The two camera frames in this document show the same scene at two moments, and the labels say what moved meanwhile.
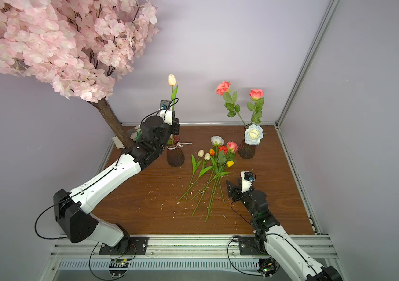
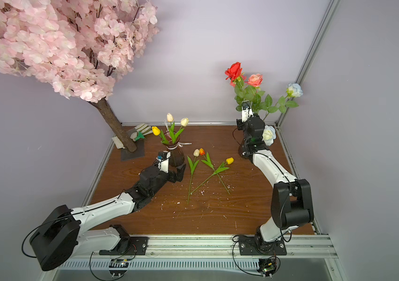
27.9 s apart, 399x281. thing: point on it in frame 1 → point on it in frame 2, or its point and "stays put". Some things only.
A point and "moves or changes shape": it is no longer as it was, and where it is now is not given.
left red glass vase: [175, 154] stays put
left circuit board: [118, 263] stays put
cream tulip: [172, 82] moves or changes shape
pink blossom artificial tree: [78, 47] stays put
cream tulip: [205, 170] → [192, 167]
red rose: [222, 150] → [235, 73]
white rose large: [253, 134] moves or changes shape
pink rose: [231, 147] → [254, 93]
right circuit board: [267, 266] stays put
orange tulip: [212, 151] → [209, 163]
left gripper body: [173, 130] → [172, 178]
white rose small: [217, 140] → [293, 91]
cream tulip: [194, 165] → [183, 122]
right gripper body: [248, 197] → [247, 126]
